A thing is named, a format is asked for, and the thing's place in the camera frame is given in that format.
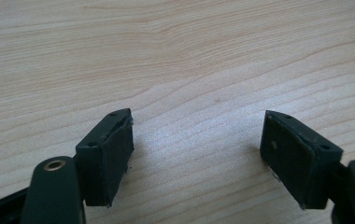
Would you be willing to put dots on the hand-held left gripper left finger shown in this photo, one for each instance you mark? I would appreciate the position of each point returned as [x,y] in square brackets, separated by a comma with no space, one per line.
[104,161]

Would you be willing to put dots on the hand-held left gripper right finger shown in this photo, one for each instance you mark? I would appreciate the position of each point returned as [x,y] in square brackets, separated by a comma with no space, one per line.
[294,161]

